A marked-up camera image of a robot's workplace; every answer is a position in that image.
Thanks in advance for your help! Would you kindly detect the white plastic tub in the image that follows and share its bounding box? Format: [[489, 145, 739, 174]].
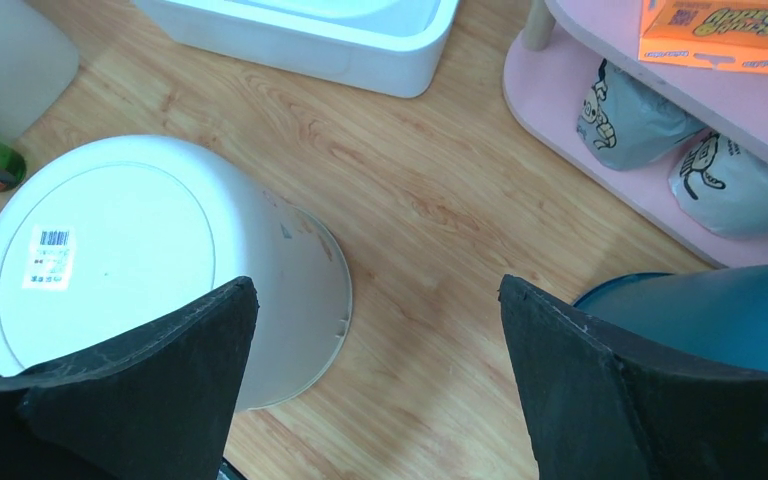
[[136, 1, 459, 98]]

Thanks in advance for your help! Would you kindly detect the cream rectangular bin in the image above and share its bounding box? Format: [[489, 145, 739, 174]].
[[0, 1, 80, 143]]

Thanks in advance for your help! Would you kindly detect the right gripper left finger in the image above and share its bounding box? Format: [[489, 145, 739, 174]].
[[0, 276, 259, 479]]

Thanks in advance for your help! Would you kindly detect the pink three-tier shelf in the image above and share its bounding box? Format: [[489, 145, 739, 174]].
[[502, 0, 768, 270]]

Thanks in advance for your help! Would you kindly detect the cream round bucket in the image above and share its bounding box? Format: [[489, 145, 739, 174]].
[[0, 135, 353, 411]]

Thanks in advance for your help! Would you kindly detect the teal round bucket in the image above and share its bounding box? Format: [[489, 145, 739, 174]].
[[573, 265, 768, 372]]

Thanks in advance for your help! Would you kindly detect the orange snack box left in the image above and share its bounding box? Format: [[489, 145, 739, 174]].
[[638, 1, 768, 75]]

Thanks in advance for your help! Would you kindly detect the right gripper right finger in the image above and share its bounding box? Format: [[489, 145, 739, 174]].
[[498, 274, 768, 479]]

